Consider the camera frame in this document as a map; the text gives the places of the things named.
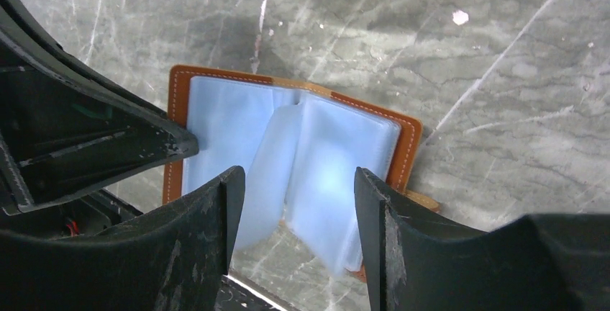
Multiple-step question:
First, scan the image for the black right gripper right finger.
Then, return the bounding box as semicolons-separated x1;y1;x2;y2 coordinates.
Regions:
354;168;609;310

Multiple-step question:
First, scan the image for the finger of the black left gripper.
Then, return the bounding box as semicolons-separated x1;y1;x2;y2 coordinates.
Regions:
1;0;199;215

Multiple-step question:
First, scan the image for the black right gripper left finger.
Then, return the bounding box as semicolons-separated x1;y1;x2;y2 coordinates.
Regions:
1;166;245;310

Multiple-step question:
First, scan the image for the brown leather card holder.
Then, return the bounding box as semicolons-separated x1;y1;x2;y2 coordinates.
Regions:
163;65;440;277

